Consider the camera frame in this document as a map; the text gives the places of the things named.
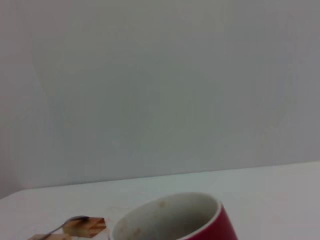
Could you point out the red ceramic mug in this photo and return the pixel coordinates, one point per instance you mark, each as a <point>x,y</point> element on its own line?
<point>225,225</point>

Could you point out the stained wooden block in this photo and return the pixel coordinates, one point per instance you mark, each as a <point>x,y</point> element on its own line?
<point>92,227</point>

